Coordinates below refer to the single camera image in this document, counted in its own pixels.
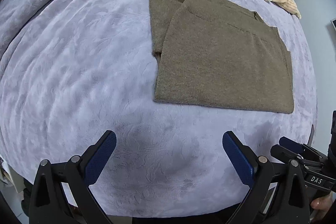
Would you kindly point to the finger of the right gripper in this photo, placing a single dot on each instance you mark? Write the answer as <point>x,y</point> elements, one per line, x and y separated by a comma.
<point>291,143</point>
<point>285,155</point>

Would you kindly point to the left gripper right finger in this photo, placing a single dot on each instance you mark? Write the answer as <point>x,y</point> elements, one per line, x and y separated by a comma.
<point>277,192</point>

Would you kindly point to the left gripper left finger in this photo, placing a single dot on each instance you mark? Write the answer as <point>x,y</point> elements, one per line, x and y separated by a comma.
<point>48,202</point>

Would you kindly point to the olive brown knit sweater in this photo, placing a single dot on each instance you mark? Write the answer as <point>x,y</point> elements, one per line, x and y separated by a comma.
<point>216,53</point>

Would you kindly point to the right human hand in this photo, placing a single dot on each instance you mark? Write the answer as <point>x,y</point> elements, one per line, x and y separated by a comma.
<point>324,208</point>

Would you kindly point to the lavender plush bed blanket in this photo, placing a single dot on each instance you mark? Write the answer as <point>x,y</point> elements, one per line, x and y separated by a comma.
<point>72,69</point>

